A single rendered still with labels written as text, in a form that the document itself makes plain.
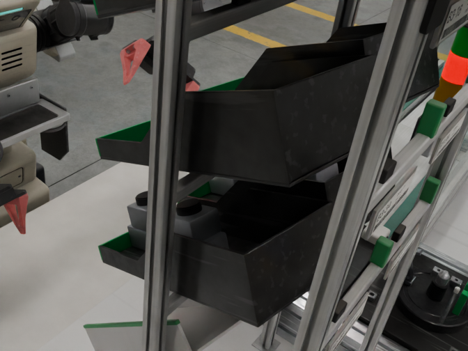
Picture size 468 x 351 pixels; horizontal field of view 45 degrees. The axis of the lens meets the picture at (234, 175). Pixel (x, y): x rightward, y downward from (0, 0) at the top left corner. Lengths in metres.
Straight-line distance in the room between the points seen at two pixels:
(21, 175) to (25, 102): 0.21
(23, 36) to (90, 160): 1.75
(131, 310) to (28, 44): 0.62
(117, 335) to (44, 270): 0.44
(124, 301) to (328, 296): 0.73
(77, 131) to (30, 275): 2.12
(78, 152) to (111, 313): 2.03
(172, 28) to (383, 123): 0.17
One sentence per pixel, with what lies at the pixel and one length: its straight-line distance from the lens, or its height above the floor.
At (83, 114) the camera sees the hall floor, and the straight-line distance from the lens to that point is 3.42.
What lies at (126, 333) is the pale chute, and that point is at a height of 1.11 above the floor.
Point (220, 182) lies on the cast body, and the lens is 0.82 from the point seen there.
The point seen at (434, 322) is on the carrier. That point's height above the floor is 0.99.
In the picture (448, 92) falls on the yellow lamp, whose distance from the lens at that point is 1.10.
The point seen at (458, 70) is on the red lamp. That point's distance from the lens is 1.08.
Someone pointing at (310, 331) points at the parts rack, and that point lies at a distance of 0.48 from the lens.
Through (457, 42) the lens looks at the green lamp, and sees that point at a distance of 1.07.
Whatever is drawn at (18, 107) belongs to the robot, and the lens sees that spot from 1.36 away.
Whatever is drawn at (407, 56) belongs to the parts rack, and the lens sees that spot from 0.33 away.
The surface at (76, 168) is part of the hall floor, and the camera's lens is 2.95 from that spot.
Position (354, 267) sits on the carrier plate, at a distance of 1.12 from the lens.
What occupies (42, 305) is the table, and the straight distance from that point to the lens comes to 1.14.
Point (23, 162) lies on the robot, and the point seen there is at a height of 0.88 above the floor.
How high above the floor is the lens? 1.71
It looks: 35 degrees down
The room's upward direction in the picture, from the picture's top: 9 degrees clockwise
